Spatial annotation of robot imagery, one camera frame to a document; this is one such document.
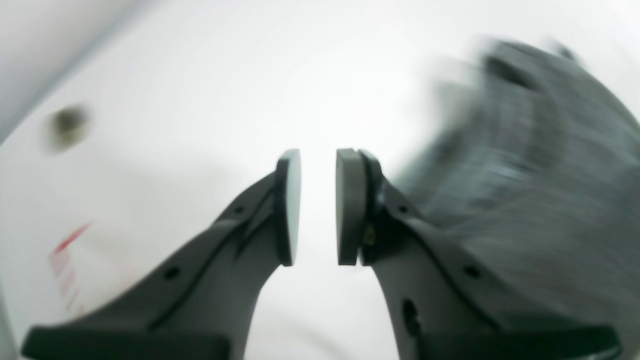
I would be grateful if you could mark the right table grommet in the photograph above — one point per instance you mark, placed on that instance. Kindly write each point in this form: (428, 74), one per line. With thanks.
(68, 127)

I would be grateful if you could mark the grey T-shirt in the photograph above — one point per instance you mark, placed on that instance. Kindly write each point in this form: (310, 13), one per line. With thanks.
(536, 172)

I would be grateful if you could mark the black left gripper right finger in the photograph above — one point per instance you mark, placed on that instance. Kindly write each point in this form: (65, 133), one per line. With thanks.
(444, 304)

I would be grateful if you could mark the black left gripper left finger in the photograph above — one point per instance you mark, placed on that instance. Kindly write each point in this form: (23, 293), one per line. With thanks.
(199, 303)

